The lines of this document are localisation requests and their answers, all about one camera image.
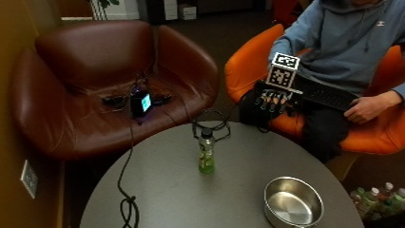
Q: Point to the brown leather armchair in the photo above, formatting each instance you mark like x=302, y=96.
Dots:
x=84, y=79

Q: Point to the green drink bottle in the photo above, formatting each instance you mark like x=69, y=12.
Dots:
x=206, y=155

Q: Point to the group of bottles on floor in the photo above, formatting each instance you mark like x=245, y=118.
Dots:
x=379, y=202

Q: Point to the steel bowl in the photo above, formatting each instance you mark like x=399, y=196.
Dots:
x=293, y=202

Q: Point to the small black device with screen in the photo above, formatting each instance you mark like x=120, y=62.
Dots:
x=140, y=104

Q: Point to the the person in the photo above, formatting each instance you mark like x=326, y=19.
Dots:
x=345, y=47

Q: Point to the white marker cube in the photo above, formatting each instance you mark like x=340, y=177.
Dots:
x=281, y=73

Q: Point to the white cardboard box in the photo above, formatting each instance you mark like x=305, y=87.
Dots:
x=186, y=12

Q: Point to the orange chair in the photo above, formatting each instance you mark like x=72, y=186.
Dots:
x=248, y=66

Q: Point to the black keyboard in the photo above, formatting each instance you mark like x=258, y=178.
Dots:
x=326, y=93

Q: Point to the white plant pot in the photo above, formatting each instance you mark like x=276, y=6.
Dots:
x=120, y=9

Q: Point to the white wall outlet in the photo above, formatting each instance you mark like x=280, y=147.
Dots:
x=29, y=179

